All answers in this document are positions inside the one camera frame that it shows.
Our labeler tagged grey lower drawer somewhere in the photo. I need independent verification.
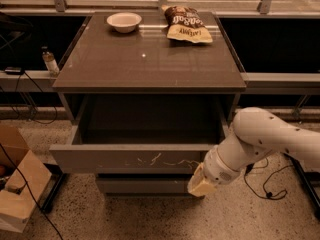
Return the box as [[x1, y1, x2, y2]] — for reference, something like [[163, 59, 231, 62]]
[[96, 175, 189, 195]]

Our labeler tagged black floor cable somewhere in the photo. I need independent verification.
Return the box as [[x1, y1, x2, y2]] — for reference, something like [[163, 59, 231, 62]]
[[243, 157, 298, 201]]

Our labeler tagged black metal stand leg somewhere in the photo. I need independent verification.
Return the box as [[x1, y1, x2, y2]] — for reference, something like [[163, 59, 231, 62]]
[[291, 158, 320, 221]]

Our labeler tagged white bowl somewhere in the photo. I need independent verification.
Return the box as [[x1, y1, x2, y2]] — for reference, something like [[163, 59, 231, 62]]
[[107, 12, 142, 33]]

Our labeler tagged brown chip bag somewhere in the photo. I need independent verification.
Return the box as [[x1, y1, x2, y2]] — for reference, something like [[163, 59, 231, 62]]
[[162, 5, 213, 43]]

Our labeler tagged grey drawer cabinet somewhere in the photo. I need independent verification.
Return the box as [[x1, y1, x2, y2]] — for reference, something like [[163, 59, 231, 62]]
[[53, 12, 246, 180]]

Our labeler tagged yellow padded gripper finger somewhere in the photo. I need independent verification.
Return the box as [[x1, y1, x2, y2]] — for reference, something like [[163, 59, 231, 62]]
[[187, 163, 217, 197]]

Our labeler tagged small clear bottle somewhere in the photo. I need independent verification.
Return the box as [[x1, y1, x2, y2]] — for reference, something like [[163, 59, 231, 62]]
[[42, 46, 60, 77]]

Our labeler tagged grey top drawer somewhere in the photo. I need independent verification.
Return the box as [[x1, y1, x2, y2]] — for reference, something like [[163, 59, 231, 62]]
[[50, 117, 228, 174]]

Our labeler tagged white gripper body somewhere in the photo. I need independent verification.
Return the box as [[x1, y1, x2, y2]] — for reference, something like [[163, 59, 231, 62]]
[[203, 145, 240, 185]]

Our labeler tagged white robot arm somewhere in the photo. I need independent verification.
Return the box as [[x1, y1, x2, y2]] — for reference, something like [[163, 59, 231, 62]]
[[187, 107, 320, 197]]

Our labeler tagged cardboard box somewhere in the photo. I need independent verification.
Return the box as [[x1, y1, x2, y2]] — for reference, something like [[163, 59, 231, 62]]
[[0, 124, 51, 233]]

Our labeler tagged black cable over box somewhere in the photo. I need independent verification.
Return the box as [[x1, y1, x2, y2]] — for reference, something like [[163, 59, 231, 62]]
[[0, 143, 64, 240]]

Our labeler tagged grey drawer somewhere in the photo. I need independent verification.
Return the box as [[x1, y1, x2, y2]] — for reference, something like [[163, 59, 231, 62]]
[[96, 175, 189, 195], [50, 117, 228, 174]]

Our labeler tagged black device on ledge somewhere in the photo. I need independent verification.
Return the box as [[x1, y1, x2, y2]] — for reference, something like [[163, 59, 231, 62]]
[[4, 67, 25, 75]]

